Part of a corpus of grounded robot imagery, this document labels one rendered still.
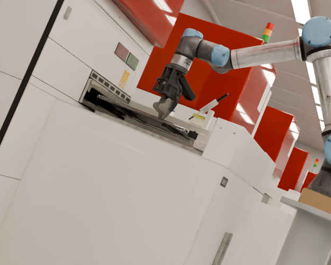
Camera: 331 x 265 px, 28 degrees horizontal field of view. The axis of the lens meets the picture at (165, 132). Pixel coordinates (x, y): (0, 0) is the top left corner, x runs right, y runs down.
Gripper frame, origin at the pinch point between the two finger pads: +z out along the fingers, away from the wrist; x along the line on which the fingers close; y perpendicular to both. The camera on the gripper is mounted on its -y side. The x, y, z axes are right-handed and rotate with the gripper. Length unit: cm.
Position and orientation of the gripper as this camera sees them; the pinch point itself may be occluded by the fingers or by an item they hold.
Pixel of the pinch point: (162, 119)
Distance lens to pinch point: 249.1
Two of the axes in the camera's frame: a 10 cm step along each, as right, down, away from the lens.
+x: 6.0, 1.9, -7.8
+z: -3.9, 9.2, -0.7
